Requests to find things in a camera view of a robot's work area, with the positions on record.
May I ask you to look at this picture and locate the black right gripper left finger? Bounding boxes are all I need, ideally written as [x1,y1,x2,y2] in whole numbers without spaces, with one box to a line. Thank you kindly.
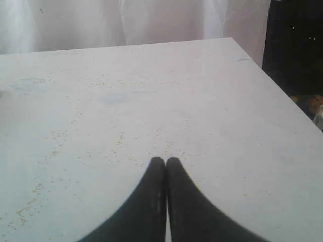
[81,157,166,241]

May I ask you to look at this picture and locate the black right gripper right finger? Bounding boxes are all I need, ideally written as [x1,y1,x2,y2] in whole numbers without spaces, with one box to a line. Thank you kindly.
[166,157,265,242]

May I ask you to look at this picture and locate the dark cabinet beside table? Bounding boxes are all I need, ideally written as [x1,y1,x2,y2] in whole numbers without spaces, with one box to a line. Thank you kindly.
[263,1,322,120]

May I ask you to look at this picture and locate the white backdrop curtain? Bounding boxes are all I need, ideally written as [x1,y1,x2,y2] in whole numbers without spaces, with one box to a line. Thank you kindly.
[1,0,270,65]

